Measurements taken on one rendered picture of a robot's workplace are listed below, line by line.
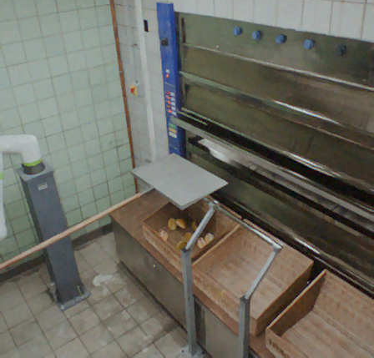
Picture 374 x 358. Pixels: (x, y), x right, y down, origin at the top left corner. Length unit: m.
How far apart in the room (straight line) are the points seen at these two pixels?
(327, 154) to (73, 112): 2.13
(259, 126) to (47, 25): 1.76
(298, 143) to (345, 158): 0.27
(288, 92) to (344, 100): 0.31
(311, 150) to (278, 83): 0.39
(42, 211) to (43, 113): 0.83
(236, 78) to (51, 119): 1.64
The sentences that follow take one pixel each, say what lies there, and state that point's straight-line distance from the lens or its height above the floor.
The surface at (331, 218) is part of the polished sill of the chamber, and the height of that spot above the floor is 1.18.
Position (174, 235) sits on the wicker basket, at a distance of 3.00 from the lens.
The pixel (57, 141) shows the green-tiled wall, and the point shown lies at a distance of 3.46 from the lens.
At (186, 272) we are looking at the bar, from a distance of 2.42.
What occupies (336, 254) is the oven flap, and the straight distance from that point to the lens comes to 2.34.
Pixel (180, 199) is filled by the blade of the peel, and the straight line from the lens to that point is 2.35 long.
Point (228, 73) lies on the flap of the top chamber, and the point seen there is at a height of 1.79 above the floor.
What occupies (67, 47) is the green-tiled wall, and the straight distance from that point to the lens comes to 3.31.
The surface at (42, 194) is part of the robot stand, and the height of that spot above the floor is 1.04.
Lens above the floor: 2.49
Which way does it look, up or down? 29 degrees down
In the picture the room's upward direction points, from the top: 4 degrees counter-clockwise
